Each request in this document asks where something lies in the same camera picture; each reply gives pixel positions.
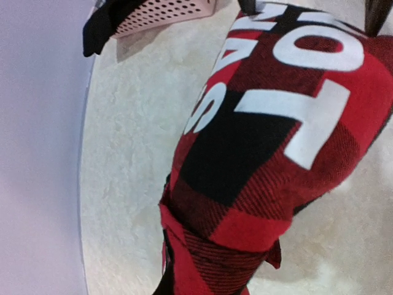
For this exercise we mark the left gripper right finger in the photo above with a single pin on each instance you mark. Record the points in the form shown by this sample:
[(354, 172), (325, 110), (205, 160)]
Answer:
[(376, 12)]

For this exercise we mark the black garment in basket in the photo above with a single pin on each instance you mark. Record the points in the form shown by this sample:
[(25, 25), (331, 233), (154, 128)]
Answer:
[(104, 22)]

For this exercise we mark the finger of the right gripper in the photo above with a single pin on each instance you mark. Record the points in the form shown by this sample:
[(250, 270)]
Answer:
[(248, 7)]

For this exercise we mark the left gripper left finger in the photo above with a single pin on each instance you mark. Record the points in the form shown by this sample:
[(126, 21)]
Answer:
[(166, 284)]

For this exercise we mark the red black plaid garment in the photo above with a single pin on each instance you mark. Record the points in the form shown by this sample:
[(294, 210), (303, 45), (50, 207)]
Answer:
[(294, 101)]

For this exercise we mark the pink plastic laundry basket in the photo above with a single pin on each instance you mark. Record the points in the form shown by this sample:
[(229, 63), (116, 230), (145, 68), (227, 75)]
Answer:
[(152, 14)]

